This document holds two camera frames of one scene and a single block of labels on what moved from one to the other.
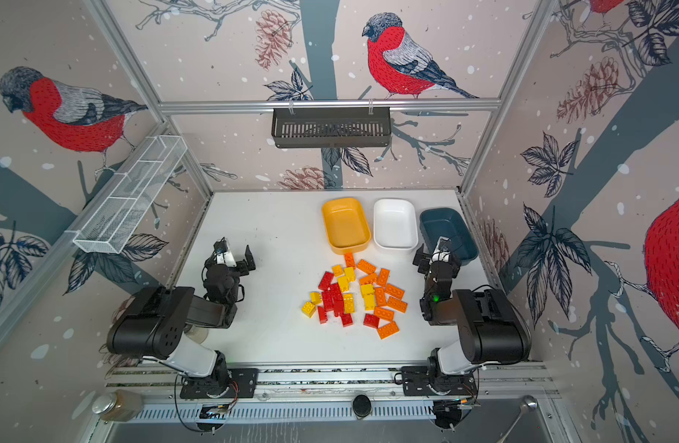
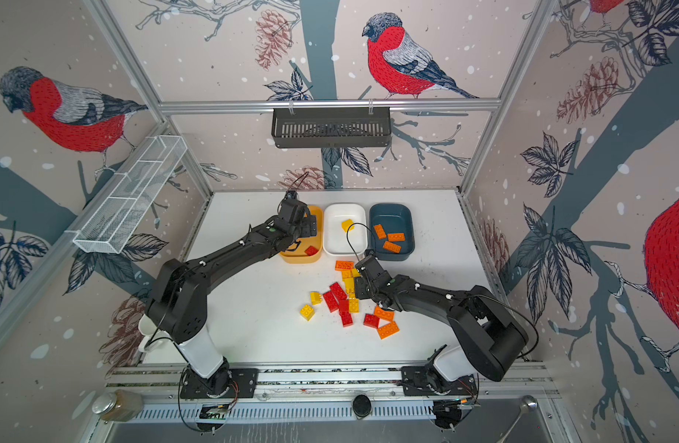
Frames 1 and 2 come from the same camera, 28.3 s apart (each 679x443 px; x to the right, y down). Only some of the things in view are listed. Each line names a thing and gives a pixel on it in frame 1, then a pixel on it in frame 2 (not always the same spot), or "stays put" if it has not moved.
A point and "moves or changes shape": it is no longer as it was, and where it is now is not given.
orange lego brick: x=384 y=314 stays put
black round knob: x=362 y=405 stays put
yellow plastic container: x=347 y=225 -> x=295 y=254
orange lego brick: x=388 y=329 stays put
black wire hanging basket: x=331 y=126 stays put
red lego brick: x=347 y=319 stays put
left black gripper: x=241 y=266 -> x=309 y=226
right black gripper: x=428 y=261 -> x=360 y=290
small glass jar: x=122 y=405 stays put
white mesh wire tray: x=117 y=218 stays put
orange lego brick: x=397 y=305 moves or changes shape
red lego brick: x=323 y=318 -> x=330 y=301
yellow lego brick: x=308 y=309 stays put
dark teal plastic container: x=450 y=223 -> x=394 y=219
